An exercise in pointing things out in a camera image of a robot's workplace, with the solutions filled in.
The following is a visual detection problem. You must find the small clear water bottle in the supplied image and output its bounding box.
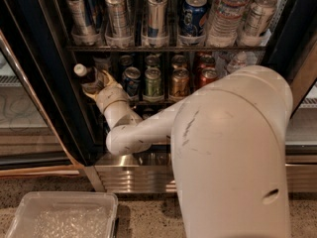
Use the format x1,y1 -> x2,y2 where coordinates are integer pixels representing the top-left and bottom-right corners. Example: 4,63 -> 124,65
226,52 -> 248,73

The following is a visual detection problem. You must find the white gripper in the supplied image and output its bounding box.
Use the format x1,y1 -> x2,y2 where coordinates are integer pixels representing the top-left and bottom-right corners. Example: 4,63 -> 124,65
82,70 -> 128,113

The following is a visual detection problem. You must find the clear plastic bin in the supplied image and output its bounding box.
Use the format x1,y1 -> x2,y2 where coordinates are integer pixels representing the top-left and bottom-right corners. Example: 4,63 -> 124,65
5,191 -> 118,238

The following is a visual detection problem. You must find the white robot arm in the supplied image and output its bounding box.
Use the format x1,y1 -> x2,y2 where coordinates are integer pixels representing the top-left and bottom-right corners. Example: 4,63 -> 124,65
92,65 -> 293,238

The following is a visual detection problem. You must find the tall silver can far left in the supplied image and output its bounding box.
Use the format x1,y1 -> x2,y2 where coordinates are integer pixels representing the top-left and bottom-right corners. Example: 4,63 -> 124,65
66,0 -> 97,37

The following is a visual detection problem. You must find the green can middle shelf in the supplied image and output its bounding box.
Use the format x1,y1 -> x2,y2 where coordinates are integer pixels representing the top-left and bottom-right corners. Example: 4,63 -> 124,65
145,67 -> 162,97

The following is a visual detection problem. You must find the tall silver blue can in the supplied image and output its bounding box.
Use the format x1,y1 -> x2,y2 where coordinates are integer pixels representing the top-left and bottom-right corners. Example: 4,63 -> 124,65
147,0 -> 168,38

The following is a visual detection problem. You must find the silver can top right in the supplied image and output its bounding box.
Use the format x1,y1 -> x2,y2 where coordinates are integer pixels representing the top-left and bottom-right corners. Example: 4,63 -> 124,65
243,0 -> 277,37

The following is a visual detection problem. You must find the red can middle shelf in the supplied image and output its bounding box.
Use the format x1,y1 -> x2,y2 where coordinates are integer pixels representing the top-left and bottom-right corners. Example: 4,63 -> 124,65
197,67 -> 218,88

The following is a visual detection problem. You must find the open fridge glass door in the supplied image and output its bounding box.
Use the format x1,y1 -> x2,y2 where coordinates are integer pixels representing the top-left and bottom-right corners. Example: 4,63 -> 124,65
0,31 -> 83,178

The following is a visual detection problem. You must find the blue Pepsi can top shelf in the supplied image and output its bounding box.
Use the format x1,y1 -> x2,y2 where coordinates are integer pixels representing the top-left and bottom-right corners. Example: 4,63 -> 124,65
179,0 -> 207,37

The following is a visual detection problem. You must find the large clear water bottle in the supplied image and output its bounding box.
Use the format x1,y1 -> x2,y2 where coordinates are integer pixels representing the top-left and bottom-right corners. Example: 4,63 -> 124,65
206,0 -> 250,48

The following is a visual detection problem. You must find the blue can middle shelf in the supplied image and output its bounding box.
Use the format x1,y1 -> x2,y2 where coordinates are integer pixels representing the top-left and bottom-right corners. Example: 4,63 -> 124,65
122,66 -> 141,99

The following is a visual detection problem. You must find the dark bottle with white cap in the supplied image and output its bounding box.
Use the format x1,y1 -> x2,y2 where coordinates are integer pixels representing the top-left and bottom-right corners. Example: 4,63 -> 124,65
73,63 -> 108,94

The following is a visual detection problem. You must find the gold can middle shelf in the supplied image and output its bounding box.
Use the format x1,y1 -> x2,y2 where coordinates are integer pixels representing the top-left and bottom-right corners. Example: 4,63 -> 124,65
170,68 -> 190,97

